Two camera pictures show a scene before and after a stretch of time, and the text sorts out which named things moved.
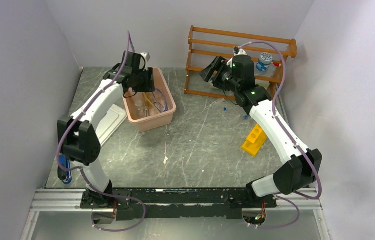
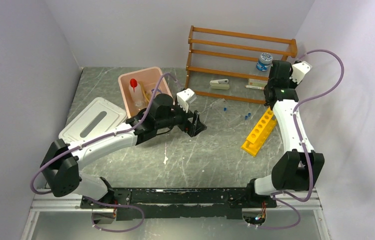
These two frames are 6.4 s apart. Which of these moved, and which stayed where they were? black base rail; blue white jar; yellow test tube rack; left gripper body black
Moved: left gripper body black
Stayed: black base rail; blue white jar; yellow test tube rack
